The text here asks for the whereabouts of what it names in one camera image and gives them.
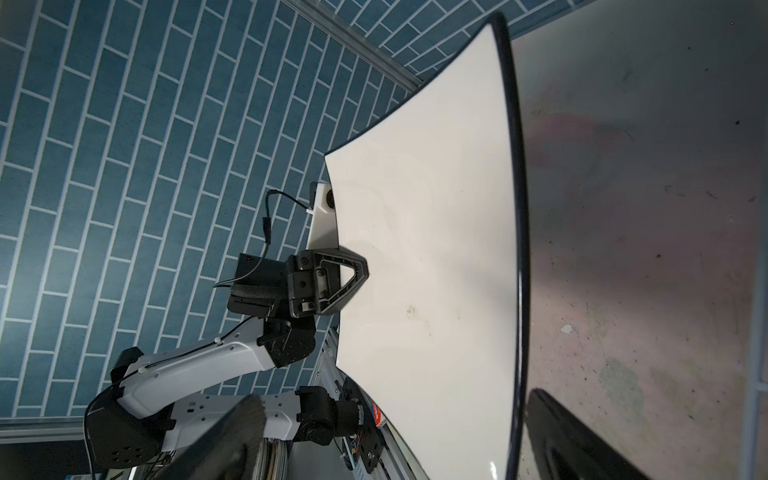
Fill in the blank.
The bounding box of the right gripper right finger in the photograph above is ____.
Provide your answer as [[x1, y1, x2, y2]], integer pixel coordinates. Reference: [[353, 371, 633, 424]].
[[525, 388, 647, 480]]

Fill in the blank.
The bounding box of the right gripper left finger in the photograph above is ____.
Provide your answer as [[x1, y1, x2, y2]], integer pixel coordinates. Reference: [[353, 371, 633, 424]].
[[157, 395, 266, 480]]

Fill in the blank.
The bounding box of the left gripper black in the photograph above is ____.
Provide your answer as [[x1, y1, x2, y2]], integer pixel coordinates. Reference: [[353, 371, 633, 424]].
[[227, 248, 369, 319]]

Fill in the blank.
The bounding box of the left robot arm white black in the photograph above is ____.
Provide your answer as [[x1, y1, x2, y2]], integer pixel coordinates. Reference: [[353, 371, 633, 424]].
[[84, 248, 384, 472]]

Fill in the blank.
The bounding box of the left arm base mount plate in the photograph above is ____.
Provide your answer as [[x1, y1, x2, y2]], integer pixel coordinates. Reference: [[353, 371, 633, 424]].
[[342, 378, 385, 474]]

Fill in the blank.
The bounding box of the white wire dish rack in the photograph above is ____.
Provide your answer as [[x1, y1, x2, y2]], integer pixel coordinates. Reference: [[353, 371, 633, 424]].
[[738, 165, 767, 479]]

